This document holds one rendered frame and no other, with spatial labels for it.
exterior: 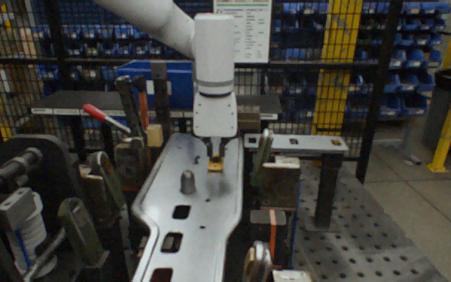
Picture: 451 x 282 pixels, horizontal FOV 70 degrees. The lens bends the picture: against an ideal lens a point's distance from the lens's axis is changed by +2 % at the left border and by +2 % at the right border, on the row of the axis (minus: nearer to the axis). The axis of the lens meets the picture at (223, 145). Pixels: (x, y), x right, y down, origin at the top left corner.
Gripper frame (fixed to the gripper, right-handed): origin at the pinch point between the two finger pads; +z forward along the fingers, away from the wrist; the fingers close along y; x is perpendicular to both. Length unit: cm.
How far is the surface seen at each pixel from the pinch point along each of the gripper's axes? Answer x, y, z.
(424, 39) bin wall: 204, 146, -4
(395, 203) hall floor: 135, 120, 104
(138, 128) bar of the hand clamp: -1.6, -18.5, -6.4
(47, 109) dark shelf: 32, -62, 1
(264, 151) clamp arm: -7.4, 11.4, -4.2
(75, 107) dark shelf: 33, -52, 0
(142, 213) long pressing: -22.1, -12.4, 2.9
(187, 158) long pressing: 2.3, -7.7, 3.3
